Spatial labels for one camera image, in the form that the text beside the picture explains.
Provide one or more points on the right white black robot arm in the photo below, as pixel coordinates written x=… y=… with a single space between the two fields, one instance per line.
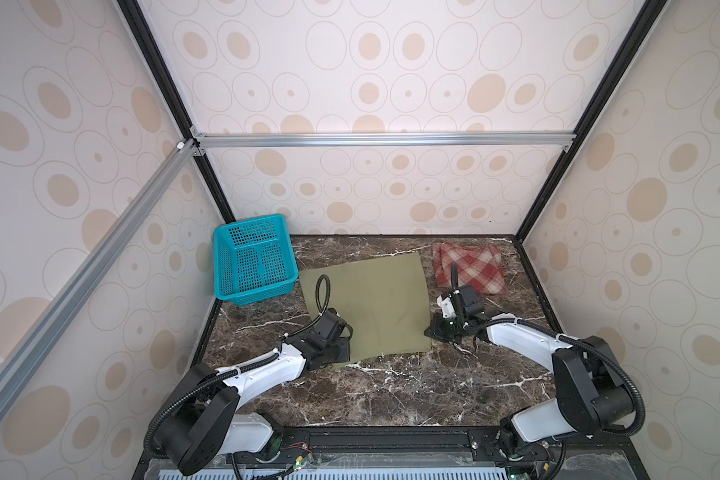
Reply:
x=593 y=392

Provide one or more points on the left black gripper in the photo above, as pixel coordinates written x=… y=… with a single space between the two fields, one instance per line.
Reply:
x=344 y=350

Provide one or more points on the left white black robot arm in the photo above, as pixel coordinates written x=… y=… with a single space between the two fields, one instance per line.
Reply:
x=200 y=420

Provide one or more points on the olive green skirt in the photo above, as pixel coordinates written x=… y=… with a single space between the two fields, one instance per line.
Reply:
x=385 y=300

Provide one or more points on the diagonal aluminium left rail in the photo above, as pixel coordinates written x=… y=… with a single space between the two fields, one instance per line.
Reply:
x=38 y=342

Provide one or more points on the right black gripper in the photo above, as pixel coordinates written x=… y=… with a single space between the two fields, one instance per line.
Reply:
x=434 y=329

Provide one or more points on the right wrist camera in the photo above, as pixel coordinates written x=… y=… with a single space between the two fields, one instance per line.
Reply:
x=446 y=306

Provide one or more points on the horizontal aluminium back rail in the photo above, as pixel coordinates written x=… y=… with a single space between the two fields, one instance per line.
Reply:
x=387 y=139

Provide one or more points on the red plaid skirt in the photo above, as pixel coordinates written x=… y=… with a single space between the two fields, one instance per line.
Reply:
x=478 y=266

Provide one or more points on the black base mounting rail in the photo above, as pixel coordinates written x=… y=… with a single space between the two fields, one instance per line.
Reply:
x=424 y=453

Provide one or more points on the teal plastic basket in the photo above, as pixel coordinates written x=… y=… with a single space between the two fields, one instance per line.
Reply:
x=253 y=260

